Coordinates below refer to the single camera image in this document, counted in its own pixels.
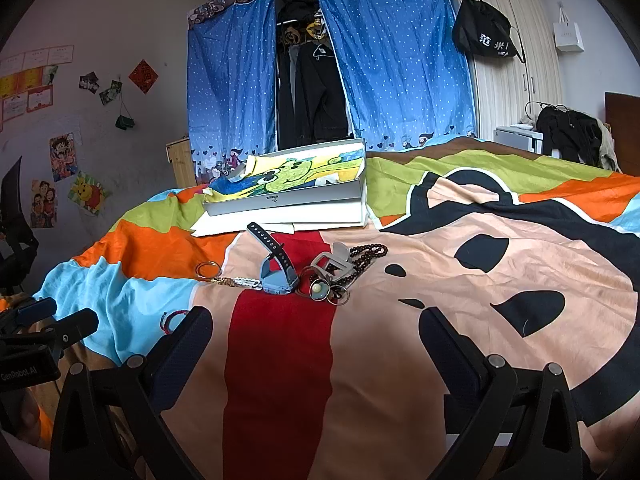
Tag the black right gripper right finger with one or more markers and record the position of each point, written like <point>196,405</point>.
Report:
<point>488,397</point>

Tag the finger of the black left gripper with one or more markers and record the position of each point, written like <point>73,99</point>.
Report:
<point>64,333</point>
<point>25,314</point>

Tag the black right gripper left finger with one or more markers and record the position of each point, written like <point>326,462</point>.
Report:
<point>108,419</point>

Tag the silver bangle rings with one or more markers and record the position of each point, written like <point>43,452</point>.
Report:
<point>207,269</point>

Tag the black strap smart watch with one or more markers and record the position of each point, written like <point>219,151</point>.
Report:
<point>277,273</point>

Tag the family cartoon poster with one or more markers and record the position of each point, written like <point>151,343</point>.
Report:
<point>44,205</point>

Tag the yellow bear poster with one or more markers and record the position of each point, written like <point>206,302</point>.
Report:
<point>88,193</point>

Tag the colourful cartoon bed sheet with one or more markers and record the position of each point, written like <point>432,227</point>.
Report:
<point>532,258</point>

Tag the anime character poster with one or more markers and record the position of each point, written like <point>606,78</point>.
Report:
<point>63,157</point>

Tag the wooden cabinet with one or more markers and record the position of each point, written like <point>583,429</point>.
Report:
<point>178,154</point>

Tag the small dark hanging pouch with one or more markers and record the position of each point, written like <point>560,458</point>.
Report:
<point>124,121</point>

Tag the green dinosaur cartoon towel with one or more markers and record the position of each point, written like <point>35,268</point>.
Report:
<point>289,170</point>

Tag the red diamond paper decoration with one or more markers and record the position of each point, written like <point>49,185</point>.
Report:
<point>143,76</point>

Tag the grey shallow cardboard box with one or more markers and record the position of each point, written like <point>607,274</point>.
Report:
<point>342,191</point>

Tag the white storage box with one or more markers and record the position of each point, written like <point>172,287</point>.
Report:
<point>523,137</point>

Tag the black clothes pile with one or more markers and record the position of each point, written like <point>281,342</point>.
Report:
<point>577,137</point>

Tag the dark hanging clothes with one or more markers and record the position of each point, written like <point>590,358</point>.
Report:
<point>311,101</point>

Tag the brown wooden headboard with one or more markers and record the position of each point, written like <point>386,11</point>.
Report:
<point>622,113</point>

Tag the left blue dotted curtain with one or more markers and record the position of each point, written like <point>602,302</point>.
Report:
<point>231,88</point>

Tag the blue dotted curtain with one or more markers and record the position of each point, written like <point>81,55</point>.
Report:
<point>231,88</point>
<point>406,84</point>

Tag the right blue dotted curtain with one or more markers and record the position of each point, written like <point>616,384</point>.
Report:
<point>406,84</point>

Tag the white paper bag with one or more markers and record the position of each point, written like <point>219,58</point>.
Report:
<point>567,36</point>

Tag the small photo on wall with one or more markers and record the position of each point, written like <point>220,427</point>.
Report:
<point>111,93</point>
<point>89,82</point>

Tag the row of wall certificates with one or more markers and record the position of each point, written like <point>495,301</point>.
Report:
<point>27,80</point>

